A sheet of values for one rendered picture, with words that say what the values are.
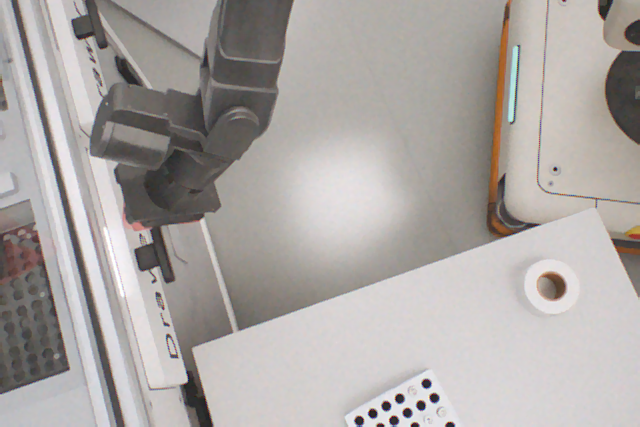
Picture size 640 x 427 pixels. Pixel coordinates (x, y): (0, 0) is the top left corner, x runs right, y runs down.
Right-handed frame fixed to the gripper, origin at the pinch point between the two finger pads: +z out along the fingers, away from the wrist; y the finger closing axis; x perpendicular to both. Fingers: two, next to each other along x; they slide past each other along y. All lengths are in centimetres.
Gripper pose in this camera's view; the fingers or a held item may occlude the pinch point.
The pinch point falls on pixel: (141, 218)
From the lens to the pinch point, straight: 80.6
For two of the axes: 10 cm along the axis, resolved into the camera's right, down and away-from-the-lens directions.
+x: 3.2, 9.1, -2.6
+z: -5.3, 4.0, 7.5
